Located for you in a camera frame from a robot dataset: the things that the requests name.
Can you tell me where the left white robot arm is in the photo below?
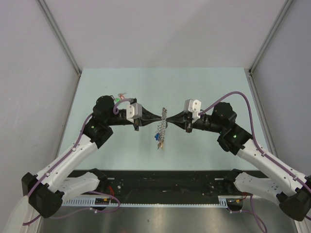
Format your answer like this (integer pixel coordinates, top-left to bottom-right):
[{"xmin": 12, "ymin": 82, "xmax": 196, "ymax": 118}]
[{"xmin": 21, "ymin": 96, "xmax": 161, "ymax": 218}]

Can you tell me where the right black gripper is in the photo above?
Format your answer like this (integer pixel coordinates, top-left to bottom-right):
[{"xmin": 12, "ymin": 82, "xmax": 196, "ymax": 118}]
[{"xmin": 166, "ymin": 111, "xmax": 224, "ymax": 133}]

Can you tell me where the white slotted cable duct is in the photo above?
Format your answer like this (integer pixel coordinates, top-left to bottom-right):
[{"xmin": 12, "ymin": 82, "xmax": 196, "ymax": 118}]
[{"xmin": 60, "ymin": 196, "xmax": 241, "ymax": 208}]

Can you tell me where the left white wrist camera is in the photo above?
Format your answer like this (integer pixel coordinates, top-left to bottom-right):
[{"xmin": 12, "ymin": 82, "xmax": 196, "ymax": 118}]
[{"xmin": 126, "ymin": 103, "xmax": 142, "ymax": 123}]

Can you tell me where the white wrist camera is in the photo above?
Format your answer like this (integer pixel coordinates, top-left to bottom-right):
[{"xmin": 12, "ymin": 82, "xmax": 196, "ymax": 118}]
[
  {"xmin": 126, "ymin": 103, "xmax": 142, "ymax": 123},
  {"xmin": 184, "ymin": 99, "xmax": 202, "ymax": 122}
]

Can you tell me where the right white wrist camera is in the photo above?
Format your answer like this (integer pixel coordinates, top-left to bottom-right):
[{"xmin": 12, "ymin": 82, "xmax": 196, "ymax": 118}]
[{"xmin": 184, "ymin": 99, "xmax": 202, "ymax": 122}]

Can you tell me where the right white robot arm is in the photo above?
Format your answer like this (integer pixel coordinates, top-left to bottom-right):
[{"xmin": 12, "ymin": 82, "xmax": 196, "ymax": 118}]
[{"xmin": 167, "ymin": 102, "xmax": 311, "ymax": 221}]

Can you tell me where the red tag key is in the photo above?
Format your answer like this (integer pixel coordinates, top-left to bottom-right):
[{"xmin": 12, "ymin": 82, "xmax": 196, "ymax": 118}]
[{"xmin": 118, "ymin": 93, "xmax": 126, "ymax": 100}]

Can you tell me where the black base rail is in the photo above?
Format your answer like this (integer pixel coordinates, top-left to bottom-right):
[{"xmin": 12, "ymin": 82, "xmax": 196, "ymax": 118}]
[{"xmin": 75, "ymin": 169, "xmax": 253, "ymax": 199}]

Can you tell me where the metal disc keyring organiser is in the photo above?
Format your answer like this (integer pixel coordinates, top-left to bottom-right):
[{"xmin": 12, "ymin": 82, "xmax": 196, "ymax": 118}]
[{"xmin": 156, "ymin": 107, "xmax": 168, "ymax": 150}]

